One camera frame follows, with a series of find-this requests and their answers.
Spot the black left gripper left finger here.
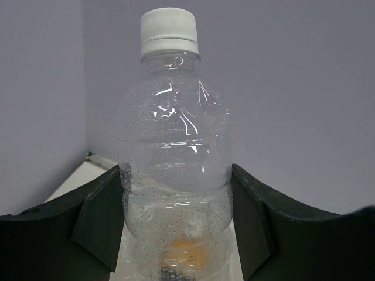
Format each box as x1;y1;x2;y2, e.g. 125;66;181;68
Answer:
1;166;124;280

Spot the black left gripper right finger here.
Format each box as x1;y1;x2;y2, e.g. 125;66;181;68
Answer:
231;165;374;280

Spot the clear bottle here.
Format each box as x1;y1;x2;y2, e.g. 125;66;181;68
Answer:
117;8;235;281

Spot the orange juice bottle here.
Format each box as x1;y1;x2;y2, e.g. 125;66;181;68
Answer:
159;237;211;280

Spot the white octagonal plastic bin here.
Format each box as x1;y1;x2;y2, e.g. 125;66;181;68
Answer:
110;226;244;280

